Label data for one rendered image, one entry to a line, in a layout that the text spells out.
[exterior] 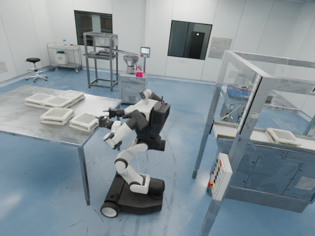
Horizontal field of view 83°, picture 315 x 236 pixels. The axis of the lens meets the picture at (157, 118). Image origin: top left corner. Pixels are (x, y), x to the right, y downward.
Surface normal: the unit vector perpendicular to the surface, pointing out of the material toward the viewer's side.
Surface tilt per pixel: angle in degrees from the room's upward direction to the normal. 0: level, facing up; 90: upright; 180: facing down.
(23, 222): 0
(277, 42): 90
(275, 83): 90
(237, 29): 90
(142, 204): 0
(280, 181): 90
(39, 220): 0
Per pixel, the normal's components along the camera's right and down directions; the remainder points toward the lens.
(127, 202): 0.10, -0.87
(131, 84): -0.06, 0.48
